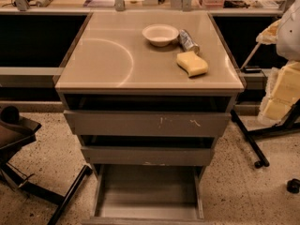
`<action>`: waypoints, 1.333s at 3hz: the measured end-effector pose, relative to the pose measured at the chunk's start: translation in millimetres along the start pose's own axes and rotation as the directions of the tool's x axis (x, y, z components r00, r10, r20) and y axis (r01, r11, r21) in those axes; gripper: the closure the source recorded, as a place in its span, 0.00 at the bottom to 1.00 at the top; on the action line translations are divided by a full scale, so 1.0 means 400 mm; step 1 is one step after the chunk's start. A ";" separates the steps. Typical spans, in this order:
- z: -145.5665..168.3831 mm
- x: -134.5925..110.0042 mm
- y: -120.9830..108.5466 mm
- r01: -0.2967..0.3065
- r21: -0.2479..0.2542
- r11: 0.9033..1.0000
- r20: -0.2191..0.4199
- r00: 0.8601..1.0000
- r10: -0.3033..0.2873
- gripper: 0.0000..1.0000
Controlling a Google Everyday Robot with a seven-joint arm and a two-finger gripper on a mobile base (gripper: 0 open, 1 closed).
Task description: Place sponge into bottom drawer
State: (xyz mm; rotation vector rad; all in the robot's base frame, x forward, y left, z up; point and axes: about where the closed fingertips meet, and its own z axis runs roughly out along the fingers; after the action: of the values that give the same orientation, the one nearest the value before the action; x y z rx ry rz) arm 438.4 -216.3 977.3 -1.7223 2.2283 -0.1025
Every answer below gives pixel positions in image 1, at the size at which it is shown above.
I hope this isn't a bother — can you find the silver soda can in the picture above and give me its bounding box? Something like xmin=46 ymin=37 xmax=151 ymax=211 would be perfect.
xmin=178 ymin=29 xmax=200 ymax=54

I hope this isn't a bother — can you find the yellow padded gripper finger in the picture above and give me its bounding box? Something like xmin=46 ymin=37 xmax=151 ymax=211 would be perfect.
xmin=258 ymin=61 xmax=300 ymax=126
xmin=256 ymin=20 xmax=280 ymax=45

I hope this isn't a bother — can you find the grey drawer cabinet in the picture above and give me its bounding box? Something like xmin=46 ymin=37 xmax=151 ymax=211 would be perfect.
xmin=52 ymin=10 xmax=248 ymax=225

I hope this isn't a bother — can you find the black stand left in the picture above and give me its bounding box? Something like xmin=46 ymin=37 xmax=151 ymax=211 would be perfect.
xmin=0 ymin=112 xmax=91 ymax=225

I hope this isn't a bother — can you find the black wheeled stand right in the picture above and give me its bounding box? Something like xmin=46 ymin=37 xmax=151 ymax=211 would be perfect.
xmin=231 ymin=100 xmax=300 ymax=169

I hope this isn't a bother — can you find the black caster wheel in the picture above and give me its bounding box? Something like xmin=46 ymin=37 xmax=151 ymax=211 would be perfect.
xmin=287 ymin=178 xmax=300 ymax=194

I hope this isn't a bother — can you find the white bowl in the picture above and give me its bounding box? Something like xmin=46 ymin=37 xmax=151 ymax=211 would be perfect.
xmin=142 ymin=24 xmax=179 ymax=47

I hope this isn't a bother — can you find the open bottom grey drawer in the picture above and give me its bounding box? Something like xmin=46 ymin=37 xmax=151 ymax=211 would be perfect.
xmin=82 ymin=165 xmax=204 ymax=225

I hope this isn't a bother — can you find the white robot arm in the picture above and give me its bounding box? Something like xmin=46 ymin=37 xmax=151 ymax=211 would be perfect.
xmin=256 ymin=0 xmax=300 ymax=126

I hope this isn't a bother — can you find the white pole with base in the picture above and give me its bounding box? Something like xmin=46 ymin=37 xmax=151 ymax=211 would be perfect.
xmin=240 ymin=43 xmax=261 ymax=73

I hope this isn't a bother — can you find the yellow sponge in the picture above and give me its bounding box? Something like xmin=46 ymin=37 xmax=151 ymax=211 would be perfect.
xmin=176 ymin=51 xmax=208 ymax=77

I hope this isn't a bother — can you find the middle grey drawer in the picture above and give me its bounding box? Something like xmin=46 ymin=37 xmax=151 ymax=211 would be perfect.
xmin=82 ymin=146 xmax=214 ymax=166

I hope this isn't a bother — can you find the top grey drawer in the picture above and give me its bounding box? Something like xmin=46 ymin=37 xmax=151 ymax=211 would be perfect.
xmin=64 ymin=111 xmax=230 ymax=137

